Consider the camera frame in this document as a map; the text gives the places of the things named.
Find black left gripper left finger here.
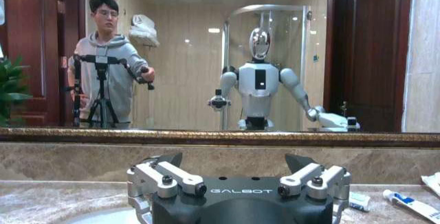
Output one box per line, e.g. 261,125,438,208
126,152,209,224

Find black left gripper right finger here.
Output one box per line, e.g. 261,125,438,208
279,153,353,224

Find black control rig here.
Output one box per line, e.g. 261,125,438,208
65,54,157,129

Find white sink basin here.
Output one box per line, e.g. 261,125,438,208
65,206,139,224

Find small white green sachet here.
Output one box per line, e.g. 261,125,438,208
349,192,373,213

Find white blue toothpaste tube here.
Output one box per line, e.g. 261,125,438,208
383,189,440,224

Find white plastic packet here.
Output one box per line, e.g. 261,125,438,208
421,171,440,197

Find person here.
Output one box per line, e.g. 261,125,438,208
69,0,157,129

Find green potted plant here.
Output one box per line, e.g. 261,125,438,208
0,56,35,127

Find white folded towels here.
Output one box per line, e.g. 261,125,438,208
129,14,162,47

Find gold mirror frame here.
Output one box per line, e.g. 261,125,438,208
0,127,440,149

